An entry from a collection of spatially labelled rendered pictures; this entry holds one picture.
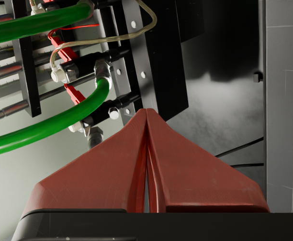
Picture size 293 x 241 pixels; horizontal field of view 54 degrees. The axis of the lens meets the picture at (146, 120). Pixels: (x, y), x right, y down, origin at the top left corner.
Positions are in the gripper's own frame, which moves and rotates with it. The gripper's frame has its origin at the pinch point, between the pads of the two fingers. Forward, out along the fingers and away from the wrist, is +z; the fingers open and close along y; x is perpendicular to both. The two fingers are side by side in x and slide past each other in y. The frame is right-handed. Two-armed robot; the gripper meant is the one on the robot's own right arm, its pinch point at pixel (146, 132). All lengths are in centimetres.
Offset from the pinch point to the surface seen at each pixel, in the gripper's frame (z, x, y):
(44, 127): 9.0, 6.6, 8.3
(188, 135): 44, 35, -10
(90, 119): 26.0, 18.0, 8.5
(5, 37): 10.8, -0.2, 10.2
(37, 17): 12.7, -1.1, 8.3
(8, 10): 36.9, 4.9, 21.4
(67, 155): 47, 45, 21
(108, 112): 28.3, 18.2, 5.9
